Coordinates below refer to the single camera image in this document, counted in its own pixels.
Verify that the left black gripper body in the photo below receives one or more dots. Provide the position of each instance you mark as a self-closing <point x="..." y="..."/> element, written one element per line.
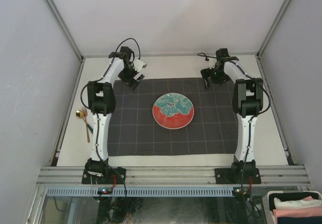
<point x="127" y="75"/>

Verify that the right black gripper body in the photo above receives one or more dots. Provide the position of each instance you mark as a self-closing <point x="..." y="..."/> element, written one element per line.
<point x="218" y="76"/>

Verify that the dark grey checked cloth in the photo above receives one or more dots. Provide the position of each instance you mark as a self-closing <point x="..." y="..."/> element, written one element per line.
<point x="133" y="130"/>

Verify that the red and teal plate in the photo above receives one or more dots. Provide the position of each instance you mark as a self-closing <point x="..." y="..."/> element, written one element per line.
<point x="173" y="111"/>

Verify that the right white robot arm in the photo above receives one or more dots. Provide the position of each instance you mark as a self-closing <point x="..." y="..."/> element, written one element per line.
<point x="247" y="101"/>

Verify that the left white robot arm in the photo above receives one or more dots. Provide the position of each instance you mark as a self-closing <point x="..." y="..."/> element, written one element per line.
<point x="122" y="64"/>

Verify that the gold fork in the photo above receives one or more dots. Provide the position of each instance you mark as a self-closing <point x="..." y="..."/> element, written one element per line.
<point x="85" y="120"/>

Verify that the gold spoon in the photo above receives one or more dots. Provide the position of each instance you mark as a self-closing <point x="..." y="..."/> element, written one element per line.
<point x="79" y="114"/>

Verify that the white laundry basket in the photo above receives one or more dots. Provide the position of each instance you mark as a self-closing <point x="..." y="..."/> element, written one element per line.
<point x="292" y="207"/>

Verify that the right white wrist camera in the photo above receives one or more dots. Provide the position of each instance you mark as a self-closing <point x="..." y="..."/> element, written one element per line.
<point x="212" y="62"/>

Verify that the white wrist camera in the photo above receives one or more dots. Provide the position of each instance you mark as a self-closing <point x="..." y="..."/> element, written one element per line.
<point x="212" y="62"/>
<point x="139" y="64"/>

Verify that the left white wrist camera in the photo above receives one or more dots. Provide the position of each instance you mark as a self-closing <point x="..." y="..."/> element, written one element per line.
<point x="139" y="64"/>

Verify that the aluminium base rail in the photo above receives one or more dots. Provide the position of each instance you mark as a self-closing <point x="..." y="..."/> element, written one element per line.
<point x="175" y="176"/>

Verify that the blue slotted cable duct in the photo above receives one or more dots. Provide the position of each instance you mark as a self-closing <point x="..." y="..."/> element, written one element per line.
<point x="141" y="191"/>

